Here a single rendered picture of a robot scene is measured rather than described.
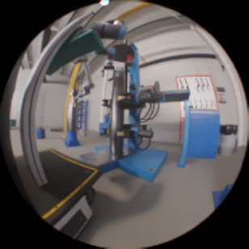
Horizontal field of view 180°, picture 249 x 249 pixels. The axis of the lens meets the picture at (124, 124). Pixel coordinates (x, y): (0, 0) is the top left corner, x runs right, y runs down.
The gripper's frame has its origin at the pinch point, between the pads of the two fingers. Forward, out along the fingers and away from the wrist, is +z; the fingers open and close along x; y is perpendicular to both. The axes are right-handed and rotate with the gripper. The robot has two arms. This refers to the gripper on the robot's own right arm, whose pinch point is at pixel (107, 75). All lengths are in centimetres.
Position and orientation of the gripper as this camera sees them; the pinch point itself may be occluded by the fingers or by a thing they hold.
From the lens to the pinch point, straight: 104.6
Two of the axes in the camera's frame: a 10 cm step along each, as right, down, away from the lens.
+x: 9.9, 1.5, -0.3
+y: -0.8, 4.1, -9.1
